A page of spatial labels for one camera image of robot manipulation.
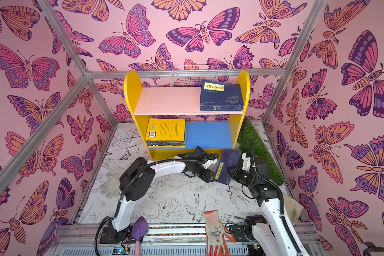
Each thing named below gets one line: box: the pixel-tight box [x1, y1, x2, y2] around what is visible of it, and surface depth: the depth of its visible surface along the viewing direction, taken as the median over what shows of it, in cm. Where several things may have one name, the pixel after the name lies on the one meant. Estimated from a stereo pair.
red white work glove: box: [204, 209, 236, 256], surface depth 74 cm
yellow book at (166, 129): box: [145, 118, 186, 142], surface depth 89 cm
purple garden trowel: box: [131, 216, 148, 256], surface depth 75 cm
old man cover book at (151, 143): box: [146, 140, 186, 147], surface depth 87 cm
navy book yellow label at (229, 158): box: [213, 149, 243, 187], surface depth 81 cm
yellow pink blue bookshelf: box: [124, 70, 251, 160], surface depth 89 cm
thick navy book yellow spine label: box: [200, 80, 244, 111], surface depth 70 cm
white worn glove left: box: [99, 168, 126, 198], surface depth 92 cm
